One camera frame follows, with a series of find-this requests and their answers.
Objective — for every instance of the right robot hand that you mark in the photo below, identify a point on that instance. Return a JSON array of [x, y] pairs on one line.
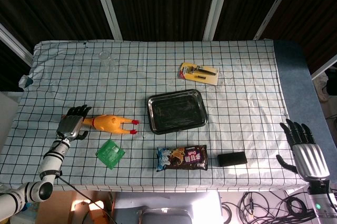
[[309, 158]]

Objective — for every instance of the green foil packet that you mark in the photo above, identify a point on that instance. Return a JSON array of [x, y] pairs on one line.
[[109, 154]]

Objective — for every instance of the brown snack bag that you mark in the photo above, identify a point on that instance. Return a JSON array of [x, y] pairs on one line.
[[184, 158]]

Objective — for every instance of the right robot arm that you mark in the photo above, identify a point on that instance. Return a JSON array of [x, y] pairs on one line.
[[319, 205]]

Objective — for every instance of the blue table mat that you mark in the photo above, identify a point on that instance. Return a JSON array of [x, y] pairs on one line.
[[295, 90]]

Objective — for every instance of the grey metal base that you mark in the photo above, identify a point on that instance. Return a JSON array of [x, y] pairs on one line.
[[166, 214]]

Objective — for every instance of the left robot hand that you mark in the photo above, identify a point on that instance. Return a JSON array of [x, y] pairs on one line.
[[69, 125]]

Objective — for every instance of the clear plastic cup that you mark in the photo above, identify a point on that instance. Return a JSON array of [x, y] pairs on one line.
[[105, 59]]

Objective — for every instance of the black rectangular box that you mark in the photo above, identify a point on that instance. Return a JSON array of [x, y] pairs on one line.
[[231, 158]]

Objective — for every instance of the white metal frame post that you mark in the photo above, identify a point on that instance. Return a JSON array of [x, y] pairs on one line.
[[275, 8], [108, 5], [325, 67], [216, 5], [15, 44]]

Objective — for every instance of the dark metal tray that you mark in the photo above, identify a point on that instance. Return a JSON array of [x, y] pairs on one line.
[[176, 111]]

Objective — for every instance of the white grid tablecloth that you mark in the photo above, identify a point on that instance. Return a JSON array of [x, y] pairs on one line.
[[237, 103]]

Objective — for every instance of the orange cardboard box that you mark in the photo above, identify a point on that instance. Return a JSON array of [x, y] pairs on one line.
[[89, 208]]

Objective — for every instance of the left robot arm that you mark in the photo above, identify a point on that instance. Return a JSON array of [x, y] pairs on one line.
[[52, 155]]

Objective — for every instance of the yellow carded razor pack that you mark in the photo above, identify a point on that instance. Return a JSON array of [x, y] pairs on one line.
[[188, 69]]

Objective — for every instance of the yellow rubber chicken toy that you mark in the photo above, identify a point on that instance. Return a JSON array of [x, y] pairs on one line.
[[110, 125]]

